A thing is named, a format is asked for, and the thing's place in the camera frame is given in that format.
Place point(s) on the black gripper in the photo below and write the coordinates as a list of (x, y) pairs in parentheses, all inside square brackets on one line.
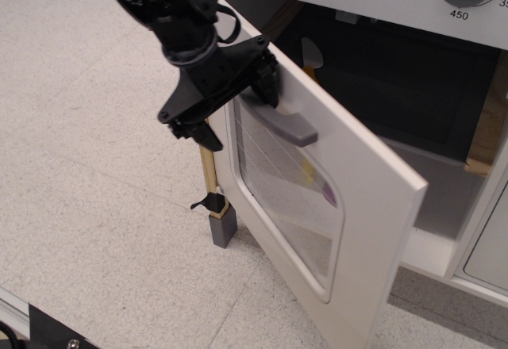
[(205, 87)]

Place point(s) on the grey oven door handle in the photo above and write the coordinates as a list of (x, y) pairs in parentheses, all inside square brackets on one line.
[(293, 128)]

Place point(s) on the white oven door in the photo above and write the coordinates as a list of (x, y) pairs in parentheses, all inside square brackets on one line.
[(340, 263)]

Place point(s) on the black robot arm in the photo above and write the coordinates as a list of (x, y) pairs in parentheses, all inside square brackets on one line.
[(185, 28)]

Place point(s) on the white toy oven cabinet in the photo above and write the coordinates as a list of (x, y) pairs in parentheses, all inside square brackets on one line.
[(416, 73)]

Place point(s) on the yellow toy banana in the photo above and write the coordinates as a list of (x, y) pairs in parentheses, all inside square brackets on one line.
[(307, 170)]

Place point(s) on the black tape piece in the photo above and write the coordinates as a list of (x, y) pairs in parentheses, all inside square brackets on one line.
[(212, 202)]

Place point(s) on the grey plastic foot cap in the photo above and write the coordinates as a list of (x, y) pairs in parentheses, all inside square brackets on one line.
[(223, 229)]

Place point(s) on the purple toy eggplant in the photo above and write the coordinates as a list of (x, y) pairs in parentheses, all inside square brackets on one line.
[(329, 195)]

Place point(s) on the white cabinet door right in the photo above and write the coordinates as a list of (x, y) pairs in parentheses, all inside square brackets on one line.
[(479, 254)]

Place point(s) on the wooden corner post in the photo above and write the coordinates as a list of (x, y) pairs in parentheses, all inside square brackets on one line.
[(212, 185)]

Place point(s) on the yellow handled toy knife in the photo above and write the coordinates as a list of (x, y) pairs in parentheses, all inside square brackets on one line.
[(311, 57)]

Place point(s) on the wooden shelf rail left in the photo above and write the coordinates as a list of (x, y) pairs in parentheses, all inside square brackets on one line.
[(281, 18)]

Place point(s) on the wooden shelf rail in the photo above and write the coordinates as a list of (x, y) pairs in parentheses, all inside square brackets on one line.
[(487, 138), (281, 18)]

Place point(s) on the wooden shelf rail right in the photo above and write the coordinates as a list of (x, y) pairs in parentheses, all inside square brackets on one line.
[(487, 138)]

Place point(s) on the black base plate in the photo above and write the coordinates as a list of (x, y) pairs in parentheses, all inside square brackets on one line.
[(47, 332)]

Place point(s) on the aluminium frame rail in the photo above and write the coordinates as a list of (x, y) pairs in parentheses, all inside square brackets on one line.
[(15, 313)]

